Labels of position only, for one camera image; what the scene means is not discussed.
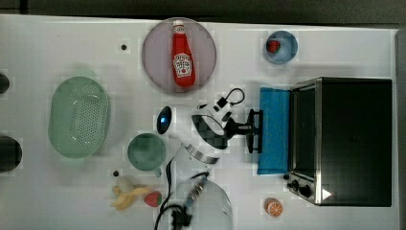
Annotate grey round plate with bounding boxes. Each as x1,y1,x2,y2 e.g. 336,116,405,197
142,17,217,93

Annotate blue bowl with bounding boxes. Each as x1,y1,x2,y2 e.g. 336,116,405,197
265,31,298,64

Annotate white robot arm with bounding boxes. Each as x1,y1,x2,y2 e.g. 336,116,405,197
154,103,262,230

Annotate red strawberry in bowl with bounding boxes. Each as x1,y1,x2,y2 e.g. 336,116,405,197
266,39,282,54

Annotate orange half toy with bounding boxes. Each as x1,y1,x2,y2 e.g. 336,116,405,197
264,197,283,218

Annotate black round container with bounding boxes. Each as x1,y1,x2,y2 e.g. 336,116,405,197
0,74,10,94

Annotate red ketchup bottle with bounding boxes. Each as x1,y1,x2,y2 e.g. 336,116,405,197
171,20,196,88

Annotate green colander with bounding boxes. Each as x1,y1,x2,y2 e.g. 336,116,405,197
48,77,110,159

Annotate red toy strawberry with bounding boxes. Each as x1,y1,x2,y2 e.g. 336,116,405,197
144,192,162,207

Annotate peeled toy banana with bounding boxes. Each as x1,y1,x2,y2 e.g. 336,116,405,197
110,176,149,211

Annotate green mug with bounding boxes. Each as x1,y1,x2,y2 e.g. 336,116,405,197
127,133,167,177

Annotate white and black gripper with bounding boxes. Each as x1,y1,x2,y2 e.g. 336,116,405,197
192,101,253,150

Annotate silver toaster oven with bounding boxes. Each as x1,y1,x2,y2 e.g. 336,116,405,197
257,77,393,207

